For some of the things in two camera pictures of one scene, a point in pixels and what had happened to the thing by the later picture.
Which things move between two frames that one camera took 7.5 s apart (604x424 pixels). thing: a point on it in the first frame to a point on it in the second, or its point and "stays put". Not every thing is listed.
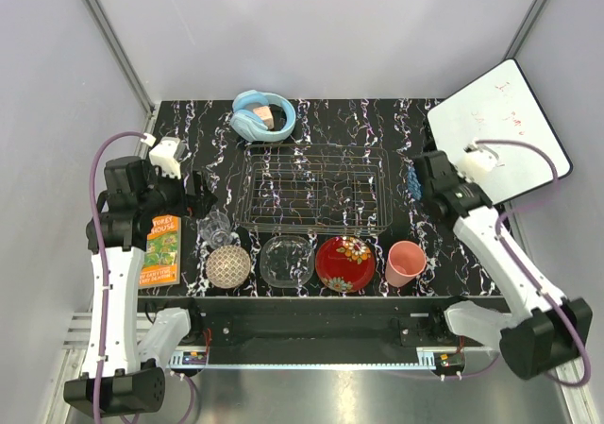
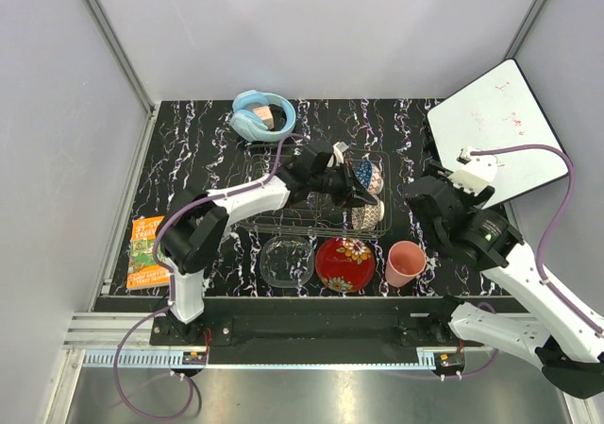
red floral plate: [344, 264] stays put
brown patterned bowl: [227, 266] to [367, 216]
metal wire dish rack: [322, 189] stays put
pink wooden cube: [264, 112] stays put
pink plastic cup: [405, 261] stays put
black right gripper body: [453, 169] to [466, 202]
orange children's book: [162, 258] stays put
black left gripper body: [176, 201] to [333, 182]
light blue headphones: [247, 127] stays put
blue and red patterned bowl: [414, 187] to [370, 175]
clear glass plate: [287, 262] stays put
